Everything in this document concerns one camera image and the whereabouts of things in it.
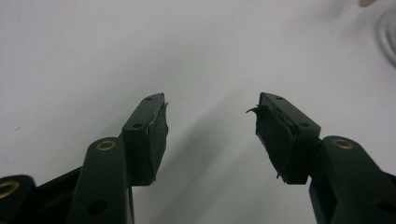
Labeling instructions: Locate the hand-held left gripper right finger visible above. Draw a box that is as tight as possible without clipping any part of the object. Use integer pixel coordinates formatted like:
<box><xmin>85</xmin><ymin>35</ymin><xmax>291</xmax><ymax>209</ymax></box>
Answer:
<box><xmin>246</xmin><ymin>91</ymin><xmax>396</xmax><ymax>224</ymax></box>

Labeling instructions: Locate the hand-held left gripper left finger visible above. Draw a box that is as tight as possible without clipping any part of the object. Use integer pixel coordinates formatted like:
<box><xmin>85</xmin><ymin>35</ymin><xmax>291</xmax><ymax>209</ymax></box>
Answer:
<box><xmin>65</xmin><ymin>92</ymin><xmax>170</xmax><ymax>224</ymax></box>

